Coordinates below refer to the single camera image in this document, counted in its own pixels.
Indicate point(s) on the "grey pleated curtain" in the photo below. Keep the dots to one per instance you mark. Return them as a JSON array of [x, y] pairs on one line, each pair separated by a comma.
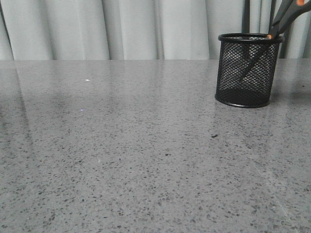
[[126, 29]]

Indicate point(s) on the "black mesh pen bucket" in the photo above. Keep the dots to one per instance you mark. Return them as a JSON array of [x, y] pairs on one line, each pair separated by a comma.
[[236, 52]]

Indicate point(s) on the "grey orange handled scissors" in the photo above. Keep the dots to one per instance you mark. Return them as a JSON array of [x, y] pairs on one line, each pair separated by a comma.
[[288, 11]]

